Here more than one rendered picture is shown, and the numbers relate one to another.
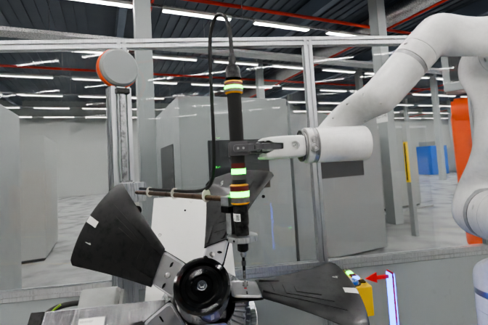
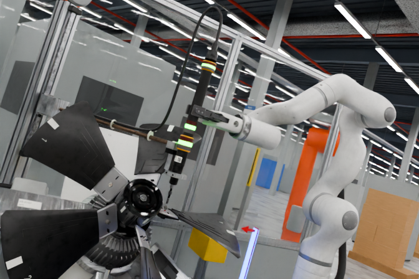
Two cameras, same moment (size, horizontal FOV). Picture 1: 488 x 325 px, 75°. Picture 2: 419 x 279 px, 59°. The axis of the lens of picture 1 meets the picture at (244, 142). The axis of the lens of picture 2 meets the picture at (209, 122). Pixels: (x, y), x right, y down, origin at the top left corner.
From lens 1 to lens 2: 48 cm
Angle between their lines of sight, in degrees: 19
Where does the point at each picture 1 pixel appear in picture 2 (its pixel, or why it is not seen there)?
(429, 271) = (257, 253)
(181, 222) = not seen: hidden behind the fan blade
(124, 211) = (86, 125)
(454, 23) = (351, 85)
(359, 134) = (274, 132)
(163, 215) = not seen: hidden behind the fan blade
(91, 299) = (24, 187)
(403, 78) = (312, 107)
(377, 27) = (275, 33)
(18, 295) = not seen: outside the picture
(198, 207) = (115, 142)
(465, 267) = (281, 256)
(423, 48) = (330, 93)
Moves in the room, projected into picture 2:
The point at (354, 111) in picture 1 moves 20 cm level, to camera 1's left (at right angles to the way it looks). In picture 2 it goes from (273, 114) to (223, 96)
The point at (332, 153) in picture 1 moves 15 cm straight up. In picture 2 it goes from (254, 138) to (267, 94)
